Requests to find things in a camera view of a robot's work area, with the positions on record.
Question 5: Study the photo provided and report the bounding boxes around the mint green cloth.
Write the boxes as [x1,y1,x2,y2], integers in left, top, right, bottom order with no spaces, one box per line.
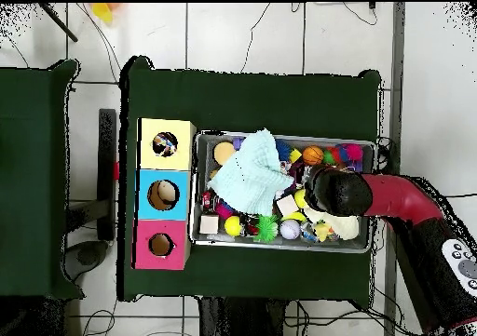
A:
[208,128,296,218]

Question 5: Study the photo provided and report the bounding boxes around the colourful polka dot cloth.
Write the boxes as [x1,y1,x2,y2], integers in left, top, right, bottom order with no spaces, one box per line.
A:
[153,133,179,156]

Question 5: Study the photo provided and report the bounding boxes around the wooden box with three holes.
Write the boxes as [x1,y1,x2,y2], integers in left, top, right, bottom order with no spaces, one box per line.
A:
[133,117,198,272]

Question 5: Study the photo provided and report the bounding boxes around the shallow clear mesh bin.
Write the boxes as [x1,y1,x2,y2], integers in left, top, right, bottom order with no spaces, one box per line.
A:
[189,130,376,255]

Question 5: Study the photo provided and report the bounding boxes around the peach orange ball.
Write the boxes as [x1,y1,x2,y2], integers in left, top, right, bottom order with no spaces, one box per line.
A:
[212,141,237,166]

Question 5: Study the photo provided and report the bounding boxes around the small wooden cube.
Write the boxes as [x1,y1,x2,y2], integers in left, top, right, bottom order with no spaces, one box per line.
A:
[199,214,221,235]

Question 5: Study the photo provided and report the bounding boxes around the green spiky ball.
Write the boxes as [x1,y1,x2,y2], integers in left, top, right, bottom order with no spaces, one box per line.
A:
[255,214,280,244]

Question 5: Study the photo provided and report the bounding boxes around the white toy baseball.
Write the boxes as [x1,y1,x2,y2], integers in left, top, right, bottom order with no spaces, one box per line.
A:
[279,220,301,241]

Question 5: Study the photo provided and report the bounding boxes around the orange toy basketball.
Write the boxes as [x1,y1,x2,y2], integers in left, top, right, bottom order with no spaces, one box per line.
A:
[303,145,325,167]

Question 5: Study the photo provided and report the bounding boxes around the cream yellow cloth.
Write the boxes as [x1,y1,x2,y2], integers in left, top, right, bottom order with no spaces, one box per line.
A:
[304,205,361,241]

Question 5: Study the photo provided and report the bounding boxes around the pink spiky ball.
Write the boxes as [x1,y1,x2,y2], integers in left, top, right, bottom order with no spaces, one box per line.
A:
[342,143,365,164]

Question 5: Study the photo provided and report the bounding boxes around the black chair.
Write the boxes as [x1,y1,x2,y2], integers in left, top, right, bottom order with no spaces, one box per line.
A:
[65,108,120,281]

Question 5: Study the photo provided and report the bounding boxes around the grey metal beam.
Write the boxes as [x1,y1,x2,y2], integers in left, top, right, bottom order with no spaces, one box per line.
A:
[382,2,407,336]

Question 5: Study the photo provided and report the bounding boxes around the green cloth side table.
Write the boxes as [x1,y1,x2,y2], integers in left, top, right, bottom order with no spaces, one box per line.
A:
[0,59,82,300]

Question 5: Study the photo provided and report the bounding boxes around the yellow floor object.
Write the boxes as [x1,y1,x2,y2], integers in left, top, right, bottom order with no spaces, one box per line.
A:
[90,3,116,24]

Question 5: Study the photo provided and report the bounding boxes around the black rod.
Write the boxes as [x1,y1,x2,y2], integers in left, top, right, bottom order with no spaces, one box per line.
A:
[36,3,79,43]

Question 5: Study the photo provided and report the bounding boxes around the black cable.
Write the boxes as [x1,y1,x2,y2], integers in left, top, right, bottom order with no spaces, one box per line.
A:
[239,2,273,74]
[375,136,477,203]

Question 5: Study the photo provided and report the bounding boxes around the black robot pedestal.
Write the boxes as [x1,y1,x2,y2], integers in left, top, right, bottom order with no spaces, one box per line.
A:
[197,297,293,336]

